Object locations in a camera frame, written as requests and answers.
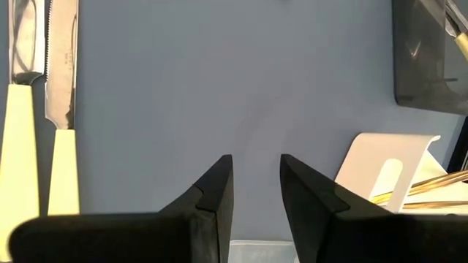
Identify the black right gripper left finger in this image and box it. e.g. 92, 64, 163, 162
7, 153, 235, 263

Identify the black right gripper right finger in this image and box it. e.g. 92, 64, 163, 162
279, 153, 468, 263

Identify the gold table knife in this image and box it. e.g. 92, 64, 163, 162
371, 173, 468, 205
401, 199, 468, 210

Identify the wooden chopstick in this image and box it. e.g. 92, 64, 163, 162
409, 169, 468, 193

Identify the cream-handled table knife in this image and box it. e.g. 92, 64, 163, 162
44, 0, 81, 216
0, 0, 45, 253
445, 0, 468, 62

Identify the white plastic bin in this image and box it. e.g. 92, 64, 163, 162
333, 132, 468, 217

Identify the clear plastic bin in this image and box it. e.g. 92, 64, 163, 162
227, 239, 300, 263

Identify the smoky grey plastic bin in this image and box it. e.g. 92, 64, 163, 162
392, 0, 468, 116

